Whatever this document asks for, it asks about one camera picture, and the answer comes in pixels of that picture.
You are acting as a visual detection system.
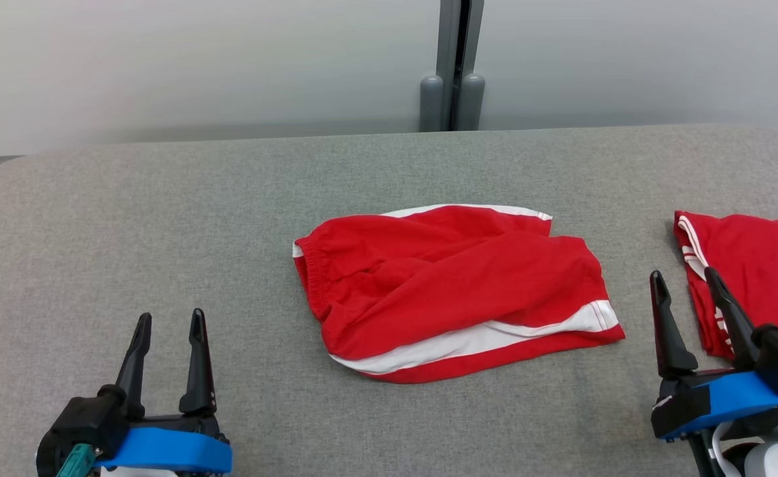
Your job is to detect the red basketball jersey white sleeves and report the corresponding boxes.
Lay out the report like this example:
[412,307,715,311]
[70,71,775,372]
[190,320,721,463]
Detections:
[673,211,778,360]

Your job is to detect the red shorts with white stripes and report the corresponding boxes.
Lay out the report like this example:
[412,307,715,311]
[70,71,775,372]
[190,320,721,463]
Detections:
[292,204,626,385]

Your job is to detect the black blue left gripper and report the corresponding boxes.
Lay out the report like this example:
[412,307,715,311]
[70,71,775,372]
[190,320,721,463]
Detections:
[36,308,233,477]

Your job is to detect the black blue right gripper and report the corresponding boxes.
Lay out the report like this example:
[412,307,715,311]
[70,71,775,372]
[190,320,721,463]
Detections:
[649,266,778,441]

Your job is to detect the grey partition post with feet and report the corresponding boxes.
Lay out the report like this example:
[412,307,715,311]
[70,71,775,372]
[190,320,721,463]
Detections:
[419,0,486,132]

